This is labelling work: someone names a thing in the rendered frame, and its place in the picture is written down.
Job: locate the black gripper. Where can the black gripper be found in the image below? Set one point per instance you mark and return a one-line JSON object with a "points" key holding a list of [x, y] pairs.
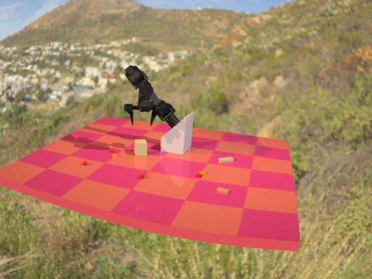
{"points": [[129, 109]]}

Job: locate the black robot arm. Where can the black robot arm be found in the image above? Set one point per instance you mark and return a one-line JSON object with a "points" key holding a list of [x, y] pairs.
{"points": [[137, 79]]}

